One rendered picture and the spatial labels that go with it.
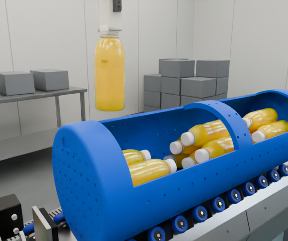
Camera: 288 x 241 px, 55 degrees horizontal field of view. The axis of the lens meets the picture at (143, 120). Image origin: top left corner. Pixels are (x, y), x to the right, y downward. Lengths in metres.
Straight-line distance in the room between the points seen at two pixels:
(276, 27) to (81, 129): 5.45
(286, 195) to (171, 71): 3.51
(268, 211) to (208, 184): 0.39
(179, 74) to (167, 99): 0.47
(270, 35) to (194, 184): 5.33
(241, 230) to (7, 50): 3.56
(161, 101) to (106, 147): 4.11
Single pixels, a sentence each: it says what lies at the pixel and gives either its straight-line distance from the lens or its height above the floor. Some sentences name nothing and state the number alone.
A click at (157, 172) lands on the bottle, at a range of 0.66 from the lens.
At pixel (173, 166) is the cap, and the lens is 0.70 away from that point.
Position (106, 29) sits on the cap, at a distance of 0.61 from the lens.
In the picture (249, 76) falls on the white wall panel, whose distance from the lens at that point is 6.03.
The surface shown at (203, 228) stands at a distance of 0.81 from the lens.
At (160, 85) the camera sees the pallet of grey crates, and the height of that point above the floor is 0.78.
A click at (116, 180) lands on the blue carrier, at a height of 1.15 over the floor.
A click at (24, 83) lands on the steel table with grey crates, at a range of 3.28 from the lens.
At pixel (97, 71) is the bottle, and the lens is 0.60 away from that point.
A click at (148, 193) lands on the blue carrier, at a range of 0.57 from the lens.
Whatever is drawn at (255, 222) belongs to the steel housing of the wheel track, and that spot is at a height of 0.86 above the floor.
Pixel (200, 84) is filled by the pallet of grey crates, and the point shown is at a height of 0.86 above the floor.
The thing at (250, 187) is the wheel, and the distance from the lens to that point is 0.95.
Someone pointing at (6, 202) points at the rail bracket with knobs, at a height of 1.00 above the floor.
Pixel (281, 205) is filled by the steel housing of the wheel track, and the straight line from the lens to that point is 1.12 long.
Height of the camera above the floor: 1.39
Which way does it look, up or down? 15 degrees down
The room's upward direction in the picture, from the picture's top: straight up
